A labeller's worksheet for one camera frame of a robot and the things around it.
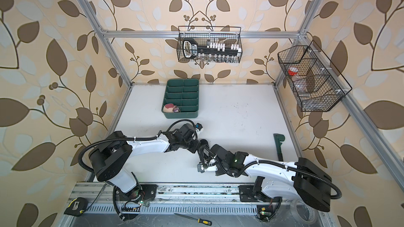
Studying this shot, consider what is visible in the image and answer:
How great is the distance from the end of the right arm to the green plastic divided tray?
1.32 feet

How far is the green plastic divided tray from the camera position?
1.00 metres

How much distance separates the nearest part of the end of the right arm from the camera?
0.58m
